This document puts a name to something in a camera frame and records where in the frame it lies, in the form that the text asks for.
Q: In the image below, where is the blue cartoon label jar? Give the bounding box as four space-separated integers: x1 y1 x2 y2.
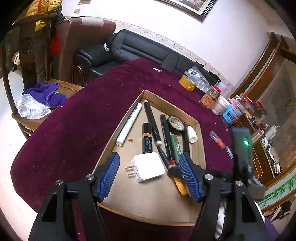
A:
222 99 245 126

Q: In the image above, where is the clear case red item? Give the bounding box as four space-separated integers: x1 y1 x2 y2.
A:
210 131 225 149

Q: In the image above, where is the red lid clear jar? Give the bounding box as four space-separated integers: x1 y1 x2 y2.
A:
239 93 251 114

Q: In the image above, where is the crumpled clear wrapper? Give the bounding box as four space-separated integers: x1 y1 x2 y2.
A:
184 66 210 92

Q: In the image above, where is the white tumbler cup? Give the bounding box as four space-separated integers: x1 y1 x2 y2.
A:
265 125 278 141

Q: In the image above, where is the steel thermos flask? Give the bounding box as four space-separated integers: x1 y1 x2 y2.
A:
251 129 265 145

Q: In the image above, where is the green lighter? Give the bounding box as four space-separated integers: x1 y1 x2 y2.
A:
171 134 181 165

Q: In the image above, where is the orange contents jar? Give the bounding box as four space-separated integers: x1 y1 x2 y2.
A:
200 89 220 109

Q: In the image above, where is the white label supplement jar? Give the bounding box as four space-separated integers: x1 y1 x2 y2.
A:
211 95 230 116

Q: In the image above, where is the cardboard tray box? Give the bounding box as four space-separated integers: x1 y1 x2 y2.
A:
97 90 206 226

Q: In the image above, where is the purple cloth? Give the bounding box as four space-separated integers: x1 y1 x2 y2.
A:
23 82 67 108

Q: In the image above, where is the black box green light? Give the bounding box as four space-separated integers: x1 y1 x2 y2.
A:
231 127 265 200

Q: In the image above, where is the black electrical tape roll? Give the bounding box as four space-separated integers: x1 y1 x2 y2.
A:
166 116 185 135

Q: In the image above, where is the clear plastic bag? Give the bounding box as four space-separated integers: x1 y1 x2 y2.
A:
16 94 51 120

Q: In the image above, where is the black leather sofa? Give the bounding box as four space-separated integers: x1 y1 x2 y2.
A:
73 30 221 85

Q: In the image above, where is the black gold lipstick tube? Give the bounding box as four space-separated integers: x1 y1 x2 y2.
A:
142 123 152 154

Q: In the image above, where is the large white charger plug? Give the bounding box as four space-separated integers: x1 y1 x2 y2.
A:
125 152 166 183

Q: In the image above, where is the black marker pen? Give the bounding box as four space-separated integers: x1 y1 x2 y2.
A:
182 122 190 155

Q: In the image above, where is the long black pen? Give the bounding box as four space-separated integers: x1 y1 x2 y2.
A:
144 100 163 147

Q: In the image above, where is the small white bottle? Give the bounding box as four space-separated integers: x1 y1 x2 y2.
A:
187 126 198 144

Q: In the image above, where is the framed horse painting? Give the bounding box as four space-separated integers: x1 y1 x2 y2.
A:
157 0 217 22

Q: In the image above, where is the wooden chair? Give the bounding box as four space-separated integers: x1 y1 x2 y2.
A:
1 12 82 138

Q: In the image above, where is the white paper roll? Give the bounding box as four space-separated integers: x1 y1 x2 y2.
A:
115 103 142 146

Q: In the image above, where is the yellow black pen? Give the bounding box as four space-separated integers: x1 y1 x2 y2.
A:
157 147 188 196

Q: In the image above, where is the maroon velvet tablecloth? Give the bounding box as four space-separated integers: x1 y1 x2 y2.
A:
10 58 234 241

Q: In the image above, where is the red tip black marker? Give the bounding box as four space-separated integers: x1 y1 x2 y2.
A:
160 114 176 164

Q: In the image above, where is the red blue lid jar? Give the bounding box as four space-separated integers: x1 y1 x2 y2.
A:
212 85 222 99

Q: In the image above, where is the yellow tape roll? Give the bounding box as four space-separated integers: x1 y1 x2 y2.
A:
179 75 196 92

